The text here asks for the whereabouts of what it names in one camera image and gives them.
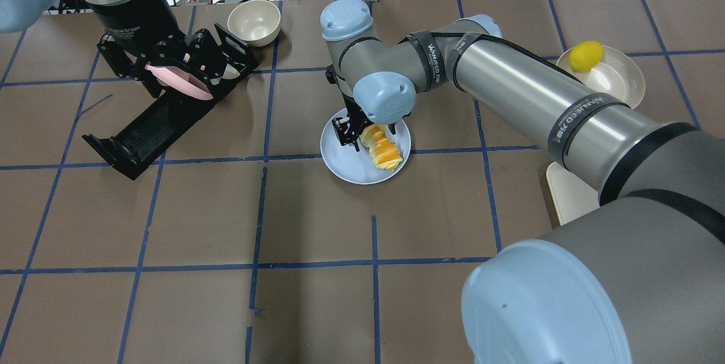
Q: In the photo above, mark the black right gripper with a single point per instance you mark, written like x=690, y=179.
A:
x=345, y=129

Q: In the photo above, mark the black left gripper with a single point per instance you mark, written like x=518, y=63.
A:
x=129, y=23

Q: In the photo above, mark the blue plate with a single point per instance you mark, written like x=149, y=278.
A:
x=357, y=166

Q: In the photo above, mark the orange swirled bread roll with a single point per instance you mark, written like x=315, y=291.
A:
x=384, y=152

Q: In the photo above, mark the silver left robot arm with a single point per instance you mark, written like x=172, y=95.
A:
x=18, y=15

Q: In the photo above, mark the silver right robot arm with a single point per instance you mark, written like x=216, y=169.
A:
x=638, y=280

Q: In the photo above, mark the pink plate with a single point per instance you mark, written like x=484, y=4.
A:
x=181, y=81

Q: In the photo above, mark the white round plate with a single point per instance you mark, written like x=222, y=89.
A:
x=615, y=74

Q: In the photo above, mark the cream bowl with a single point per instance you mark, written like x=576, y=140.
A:
x=257, y=22

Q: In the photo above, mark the black dish rack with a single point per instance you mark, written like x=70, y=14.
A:
x=172, y=114

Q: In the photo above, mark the white rectangular tray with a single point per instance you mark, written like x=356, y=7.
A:
x=571, y=197

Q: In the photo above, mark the yellow lemon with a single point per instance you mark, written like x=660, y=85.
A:
x=586, y=55

